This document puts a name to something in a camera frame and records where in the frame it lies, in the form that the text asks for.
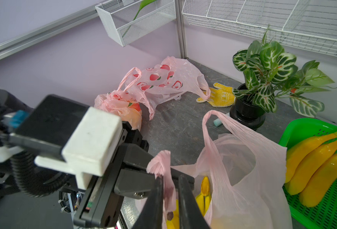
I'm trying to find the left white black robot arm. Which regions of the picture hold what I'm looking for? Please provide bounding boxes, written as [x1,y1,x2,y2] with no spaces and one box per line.
[0,89,165,229]

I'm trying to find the potted plant black vase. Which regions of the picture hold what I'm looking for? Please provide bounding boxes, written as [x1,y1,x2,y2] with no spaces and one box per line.
[229,33,334,130]

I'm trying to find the pink strawberry plastic bag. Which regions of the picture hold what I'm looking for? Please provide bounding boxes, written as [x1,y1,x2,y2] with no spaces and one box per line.
[121,56,211,120]

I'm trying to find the yellow banana bunch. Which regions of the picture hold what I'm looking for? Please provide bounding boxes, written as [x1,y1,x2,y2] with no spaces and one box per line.
[166,175,210,229]

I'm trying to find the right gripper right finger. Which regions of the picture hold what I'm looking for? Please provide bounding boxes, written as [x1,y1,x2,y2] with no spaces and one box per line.
[178,175,210,229]

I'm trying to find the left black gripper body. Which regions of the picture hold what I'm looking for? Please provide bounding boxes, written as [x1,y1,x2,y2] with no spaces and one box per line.
[73,121,149,229]

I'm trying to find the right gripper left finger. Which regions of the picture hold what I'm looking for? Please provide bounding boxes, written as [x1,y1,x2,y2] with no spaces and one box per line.
[132,177,164,229]

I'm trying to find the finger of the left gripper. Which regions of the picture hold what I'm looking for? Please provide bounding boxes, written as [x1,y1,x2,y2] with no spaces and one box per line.
[114,169,156,199]
[122,144,155,183]

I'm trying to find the light blue white tube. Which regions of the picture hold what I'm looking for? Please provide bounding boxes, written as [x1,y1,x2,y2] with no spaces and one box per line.
[213,118,223,127]

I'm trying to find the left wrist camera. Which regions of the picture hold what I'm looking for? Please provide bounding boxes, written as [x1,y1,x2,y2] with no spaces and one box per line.
[10,94,123,190]

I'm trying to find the white wire wall shelf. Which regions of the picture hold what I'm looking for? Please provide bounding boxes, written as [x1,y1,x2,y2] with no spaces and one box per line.
[182,0,337,57]

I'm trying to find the white wire side basket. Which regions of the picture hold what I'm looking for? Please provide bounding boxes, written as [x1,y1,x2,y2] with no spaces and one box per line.
[95,0,176,47]

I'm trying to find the green plastic basket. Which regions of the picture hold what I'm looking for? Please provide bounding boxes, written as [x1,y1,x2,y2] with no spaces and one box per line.
[279,118,337,229]

